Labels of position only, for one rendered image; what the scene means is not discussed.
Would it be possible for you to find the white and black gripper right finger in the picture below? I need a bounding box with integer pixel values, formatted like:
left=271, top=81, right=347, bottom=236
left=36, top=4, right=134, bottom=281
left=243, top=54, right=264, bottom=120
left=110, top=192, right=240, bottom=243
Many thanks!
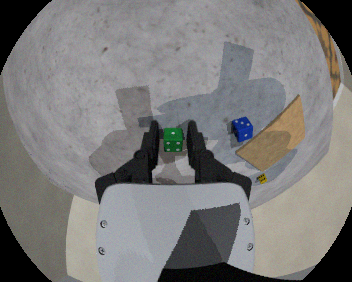
left=186, top=121, right=252, bottom=200

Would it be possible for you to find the yellow die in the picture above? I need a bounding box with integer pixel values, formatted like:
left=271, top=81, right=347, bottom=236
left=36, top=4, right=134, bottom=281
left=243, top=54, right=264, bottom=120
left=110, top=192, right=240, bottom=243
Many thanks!
left=258, top=174, right=267, bottom=184

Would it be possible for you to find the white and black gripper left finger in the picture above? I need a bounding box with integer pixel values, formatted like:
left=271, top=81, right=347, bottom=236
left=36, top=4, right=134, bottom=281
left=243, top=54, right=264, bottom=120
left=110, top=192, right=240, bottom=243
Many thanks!
left=95, top=121, right=160, bottom=205

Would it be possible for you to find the blue die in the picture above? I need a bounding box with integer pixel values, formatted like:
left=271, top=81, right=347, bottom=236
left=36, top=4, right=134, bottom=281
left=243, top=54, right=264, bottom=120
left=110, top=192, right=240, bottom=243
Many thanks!
left=232, top=116, right=253, bottom=142

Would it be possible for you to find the green die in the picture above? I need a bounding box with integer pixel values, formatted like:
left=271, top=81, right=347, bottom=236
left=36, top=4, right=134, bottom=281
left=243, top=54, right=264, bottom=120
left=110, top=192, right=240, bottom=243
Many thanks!
left=164, top=128, right=183, bottom=152

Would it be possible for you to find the tan square mat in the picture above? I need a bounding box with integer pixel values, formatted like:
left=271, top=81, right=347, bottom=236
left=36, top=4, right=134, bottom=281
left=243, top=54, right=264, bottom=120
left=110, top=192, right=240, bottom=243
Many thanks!
left=236, top=94, right=305, bottom=172

